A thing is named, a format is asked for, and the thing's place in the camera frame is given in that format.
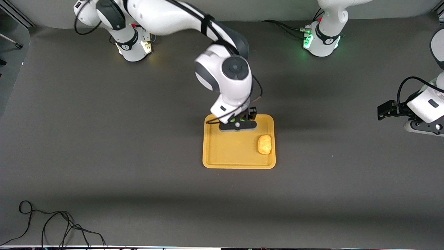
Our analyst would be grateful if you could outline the yellow potato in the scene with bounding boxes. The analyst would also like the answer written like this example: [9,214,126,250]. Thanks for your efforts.
[257,135,272,155]

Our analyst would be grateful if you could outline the yellow plastic tray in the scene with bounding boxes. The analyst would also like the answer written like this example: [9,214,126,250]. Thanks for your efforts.
[203,114,276,169]

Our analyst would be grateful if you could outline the dark grey table mat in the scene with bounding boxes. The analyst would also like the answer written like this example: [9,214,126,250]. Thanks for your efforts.
[0,12,444,248]

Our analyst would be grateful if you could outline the thin metal rod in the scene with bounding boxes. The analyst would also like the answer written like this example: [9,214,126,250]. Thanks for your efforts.
[0,33,23,49]

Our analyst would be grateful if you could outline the black left arm base cables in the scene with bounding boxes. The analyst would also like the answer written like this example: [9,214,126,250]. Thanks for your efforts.
[262,7,325,39]

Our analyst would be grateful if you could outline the black arm base cables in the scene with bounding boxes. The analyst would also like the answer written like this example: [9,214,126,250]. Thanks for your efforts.
[262,7,325,39]
[110,23,157,45]

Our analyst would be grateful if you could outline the black right arm base cables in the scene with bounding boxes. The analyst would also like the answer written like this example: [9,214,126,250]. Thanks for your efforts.
[110,23,157,45]

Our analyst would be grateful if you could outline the black loose cable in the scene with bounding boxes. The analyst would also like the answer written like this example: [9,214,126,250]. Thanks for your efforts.
[0,201,75,246]
[42,211,106,249]

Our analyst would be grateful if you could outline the aluminium frame rail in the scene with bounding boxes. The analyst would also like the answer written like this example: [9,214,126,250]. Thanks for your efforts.
[0,3,37,28]

